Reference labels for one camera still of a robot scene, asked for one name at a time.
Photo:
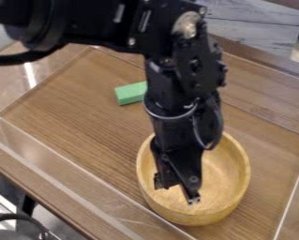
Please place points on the clear acrylic tray wall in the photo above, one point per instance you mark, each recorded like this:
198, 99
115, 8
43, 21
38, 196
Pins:
95, 209

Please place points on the brown wooden bowl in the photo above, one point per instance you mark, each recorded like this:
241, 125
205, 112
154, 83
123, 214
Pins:
226, 181

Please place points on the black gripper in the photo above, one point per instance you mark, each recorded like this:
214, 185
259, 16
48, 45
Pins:
183, 135

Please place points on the green rectangular block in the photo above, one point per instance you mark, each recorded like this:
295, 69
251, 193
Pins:
130, 93

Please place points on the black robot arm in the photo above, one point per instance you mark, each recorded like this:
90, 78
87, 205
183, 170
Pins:
165, 30

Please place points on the black metal table frame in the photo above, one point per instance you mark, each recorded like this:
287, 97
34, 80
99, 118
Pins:
26, 205

